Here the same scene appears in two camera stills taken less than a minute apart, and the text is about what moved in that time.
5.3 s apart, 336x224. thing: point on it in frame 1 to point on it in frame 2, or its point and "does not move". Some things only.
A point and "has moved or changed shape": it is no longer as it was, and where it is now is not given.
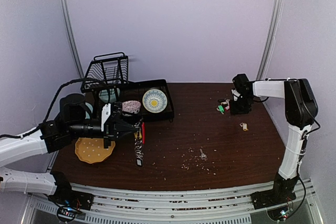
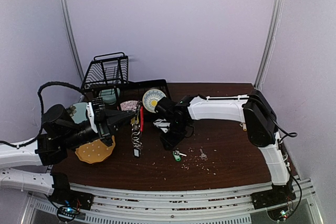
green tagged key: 221,109 has moved or changed shape
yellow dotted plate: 92,150 does not move
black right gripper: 237,106 to 165,140
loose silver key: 203,156 does not move
